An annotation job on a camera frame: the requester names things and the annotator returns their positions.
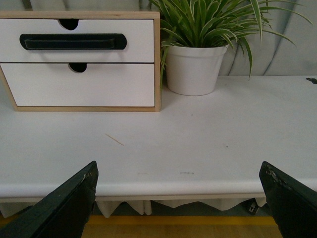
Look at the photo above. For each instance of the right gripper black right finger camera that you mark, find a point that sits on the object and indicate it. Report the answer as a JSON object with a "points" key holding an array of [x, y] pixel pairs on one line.
{"points": [[293, 205]]}

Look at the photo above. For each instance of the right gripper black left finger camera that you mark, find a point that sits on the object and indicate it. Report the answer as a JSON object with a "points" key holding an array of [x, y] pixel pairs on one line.
{"points": [[63, 213]]}

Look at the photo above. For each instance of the white drawer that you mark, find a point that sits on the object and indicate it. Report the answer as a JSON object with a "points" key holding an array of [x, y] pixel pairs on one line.
{"points": [[139, 34], [55, 84]]}

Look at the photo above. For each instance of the black caster wheel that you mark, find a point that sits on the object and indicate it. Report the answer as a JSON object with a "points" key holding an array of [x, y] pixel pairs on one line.
{"points": [[251, 206]]}

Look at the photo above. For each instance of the white table skirt cloth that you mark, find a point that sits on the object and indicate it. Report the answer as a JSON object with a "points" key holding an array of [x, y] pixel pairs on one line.
{"points": [[202, 207]]}

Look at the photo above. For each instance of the thin wooden toothpick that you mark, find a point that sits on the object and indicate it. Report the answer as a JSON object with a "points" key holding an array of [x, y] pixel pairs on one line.
{"points": [[114, 139]]}

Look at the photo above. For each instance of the small black object on table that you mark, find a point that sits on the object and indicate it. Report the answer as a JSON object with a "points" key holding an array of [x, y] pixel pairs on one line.
{"points": [[312, 80]]}

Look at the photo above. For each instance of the right white plant pot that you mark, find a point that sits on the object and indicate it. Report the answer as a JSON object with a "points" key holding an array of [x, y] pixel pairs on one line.
{"points": [[193, 71]]}

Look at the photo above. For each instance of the right spider plant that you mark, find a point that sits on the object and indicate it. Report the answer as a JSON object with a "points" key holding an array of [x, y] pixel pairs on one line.
{"points": [[213, 23]]}

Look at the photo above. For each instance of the black drawer handle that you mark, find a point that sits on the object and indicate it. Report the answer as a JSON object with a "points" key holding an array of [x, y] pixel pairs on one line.
{"points": [[112, 41]]}

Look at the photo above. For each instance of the wooden drawer cabinet frame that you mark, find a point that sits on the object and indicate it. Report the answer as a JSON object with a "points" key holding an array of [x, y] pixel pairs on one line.
{"points": [[70, 20]]}

